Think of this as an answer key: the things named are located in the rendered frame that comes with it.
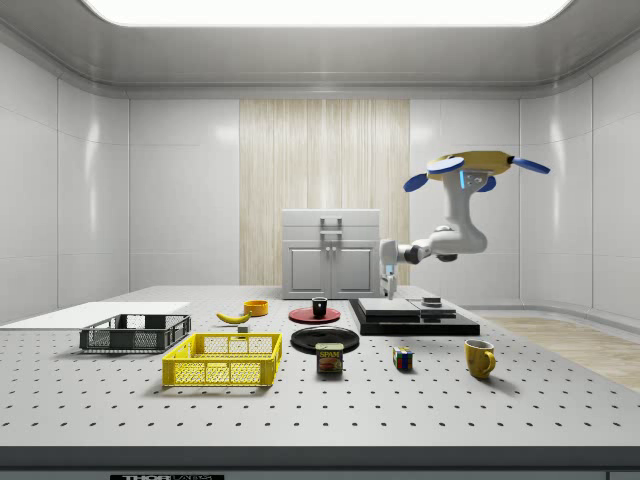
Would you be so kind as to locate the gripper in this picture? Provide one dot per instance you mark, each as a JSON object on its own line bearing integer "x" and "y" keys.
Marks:
{"x": 390, "y": 285}

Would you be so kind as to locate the black mug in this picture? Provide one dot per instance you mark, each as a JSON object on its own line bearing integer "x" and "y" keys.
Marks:
{"x": 319, "y": 307}

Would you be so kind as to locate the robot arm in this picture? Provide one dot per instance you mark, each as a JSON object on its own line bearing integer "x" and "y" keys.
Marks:
{"x": 462, "y": 220}

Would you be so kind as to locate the black stove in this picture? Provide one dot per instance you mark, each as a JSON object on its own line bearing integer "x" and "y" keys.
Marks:
{"x": 400, "y": 327}

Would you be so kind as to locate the puzzle cube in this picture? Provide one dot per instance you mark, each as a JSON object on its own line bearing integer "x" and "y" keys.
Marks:
{"x": 403, "y": 358}

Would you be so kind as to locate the white cabinet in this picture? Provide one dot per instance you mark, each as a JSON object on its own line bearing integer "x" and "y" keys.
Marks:
{"x": 310, "y": 265}

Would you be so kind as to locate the red plate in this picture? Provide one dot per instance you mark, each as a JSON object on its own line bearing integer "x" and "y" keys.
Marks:
{"x": 300, "y": 315}

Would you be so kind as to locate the black plate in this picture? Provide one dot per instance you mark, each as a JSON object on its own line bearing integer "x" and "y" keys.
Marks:
{"x": 310, "y": 337}

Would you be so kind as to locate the flat-sided can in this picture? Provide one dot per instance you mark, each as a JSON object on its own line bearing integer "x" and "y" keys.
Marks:
{"x": 329, "y": 360}

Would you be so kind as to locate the yellow mug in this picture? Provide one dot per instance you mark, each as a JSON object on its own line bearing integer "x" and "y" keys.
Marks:
{"x": 477, "y": 360}

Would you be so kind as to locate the yellow bowl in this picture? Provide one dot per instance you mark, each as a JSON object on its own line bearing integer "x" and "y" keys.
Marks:
{"x": 256, "y": 309}

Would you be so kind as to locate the banana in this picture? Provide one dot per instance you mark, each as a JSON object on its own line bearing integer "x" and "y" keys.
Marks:
{"x": 232, "y": 318}

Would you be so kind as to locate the yellow basket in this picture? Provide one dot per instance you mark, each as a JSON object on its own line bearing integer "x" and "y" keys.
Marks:
{"x": 220, "y": 359}

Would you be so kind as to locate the dark grey basket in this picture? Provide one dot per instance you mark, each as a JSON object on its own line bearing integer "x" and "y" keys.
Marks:
{"x": 120, "y": 340}

